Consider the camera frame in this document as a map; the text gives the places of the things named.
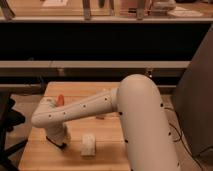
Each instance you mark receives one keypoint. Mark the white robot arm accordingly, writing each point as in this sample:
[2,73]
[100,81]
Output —
[137,100]

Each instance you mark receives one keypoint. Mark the white sponge block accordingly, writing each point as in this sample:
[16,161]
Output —
[88,145]

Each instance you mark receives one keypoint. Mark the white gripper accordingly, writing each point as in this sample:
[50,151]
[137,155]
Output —
[59,133]

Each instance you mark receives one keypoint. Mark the orange carrot toy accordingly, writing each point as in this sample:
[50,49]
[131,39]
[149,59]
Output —
[60,101]

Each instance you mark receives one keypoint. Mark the grey cabinet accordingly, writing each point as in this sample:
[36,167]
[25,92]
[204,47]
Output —
[193,99]

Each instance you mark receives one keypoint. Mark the black office chair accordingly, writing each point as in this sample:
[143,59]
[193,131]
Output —
[9,118]

